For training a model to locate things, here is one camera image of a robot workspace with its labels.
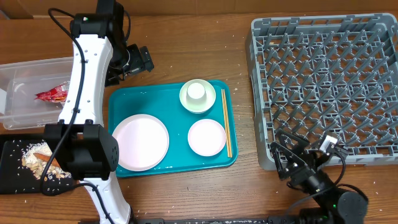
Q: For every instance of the orange carrot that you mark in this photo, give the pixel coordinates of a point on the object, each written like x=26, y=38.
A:
x=43, y=159

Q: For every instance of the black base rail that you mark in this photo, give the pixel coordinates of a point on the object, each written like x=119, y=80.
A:
x=211, y=221

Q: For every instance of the large white plate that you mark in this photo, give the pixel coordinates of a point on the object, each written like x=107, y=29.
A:
x=143, y=142

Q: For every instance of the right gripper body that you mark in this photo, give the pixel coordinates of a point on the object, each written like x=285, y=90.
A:
x=312, y=179

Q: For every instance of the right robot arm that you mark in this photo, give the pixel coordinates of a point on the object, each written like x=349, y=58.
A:
x=327, y=201

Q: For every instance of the clear plastic bin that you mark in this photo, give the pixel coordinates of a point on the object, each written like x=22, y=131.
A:
x=20, y=82

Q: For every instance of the white upturned cup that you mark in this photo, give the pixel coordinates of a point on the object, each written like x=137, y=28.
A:
x=196, y=92

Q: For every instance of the red snack wrapper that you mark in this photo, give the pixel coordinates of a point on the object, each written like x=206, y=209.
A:
x=57, y=94

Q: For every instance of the pale green bowl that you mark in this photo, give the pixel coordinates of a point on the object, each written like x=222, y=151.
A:
x=198, y=107

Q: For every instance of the teal plastic tray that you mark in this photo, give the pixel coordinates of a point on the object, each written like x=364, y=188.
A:
x=162, y=102

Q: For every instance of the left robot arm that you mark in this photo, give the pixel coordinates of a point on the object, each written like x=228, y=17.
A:
x=78, y=140

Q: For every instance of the rice and peanut scraps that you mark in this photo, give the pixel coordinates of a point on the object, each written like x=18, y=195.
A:
x=30, y=161

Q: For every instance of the left wooden chopstick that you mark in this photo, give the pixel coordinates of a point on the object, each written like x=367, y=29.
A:
x=225, y=124

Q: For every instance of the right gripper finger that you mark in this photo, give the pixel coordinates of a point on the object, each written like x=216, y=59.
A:
x=275, y=148
x=286, y=138

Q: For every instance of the black waste tray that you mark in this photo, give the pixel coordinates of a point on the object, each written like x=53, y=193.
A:
x=18, y=180

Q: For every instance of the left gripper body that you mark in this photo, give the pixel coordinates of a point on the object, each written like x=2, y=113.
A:
x=134, y=61

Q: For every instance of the right wooden chopstick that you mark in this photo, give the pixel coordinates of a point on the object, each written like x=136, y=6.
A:
x=228, y=124

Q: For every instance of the small white plate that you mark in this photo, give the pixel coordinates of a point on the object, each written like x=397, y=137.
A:
x=206, y=137

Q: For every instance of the wooden chopstick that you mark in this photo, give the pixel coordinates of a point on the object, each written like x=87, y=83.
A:
x=228, y=124
x=225, y=124

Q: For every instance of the grey dishwasher rack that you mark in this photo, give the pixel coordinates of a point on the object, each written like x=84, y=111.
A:
x=317, y=74

